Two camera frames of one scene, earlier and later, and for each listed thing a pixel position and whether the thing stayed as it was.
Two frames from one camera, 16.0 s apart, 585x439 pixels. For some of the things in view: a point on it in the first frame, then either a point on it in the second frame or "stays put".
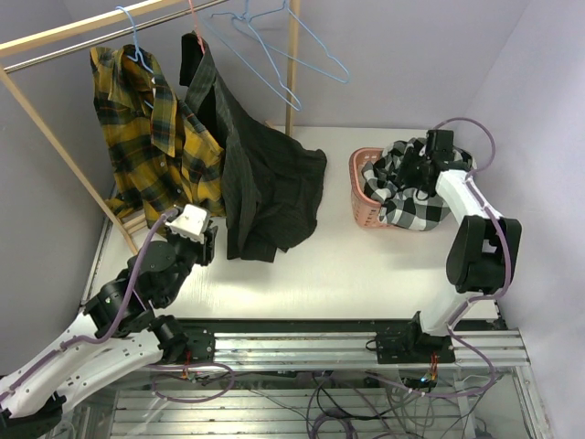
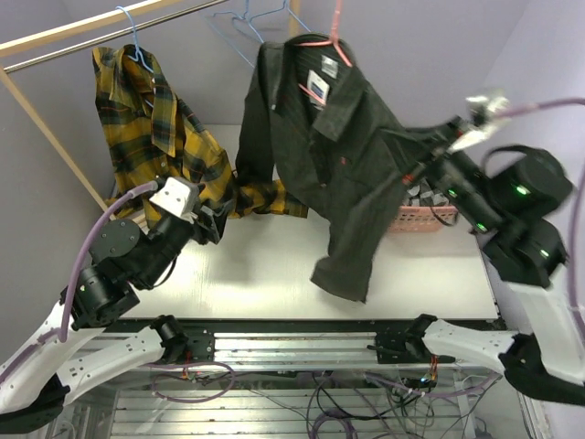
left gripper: [207, 248] -> [216, 218]
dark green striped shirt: [271, 180] -> [309, 97]
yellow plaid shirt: [161, 155] stays put
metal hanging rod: [102, 38] stays put
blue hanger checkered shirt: [246, 63] stays put
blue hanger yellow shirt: [135, 58] stays put
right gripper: [411, 157] -> [452, 134]
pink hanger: [195, 21] -> [335, 40]
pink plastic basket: [366, 209] -> [422, 219]
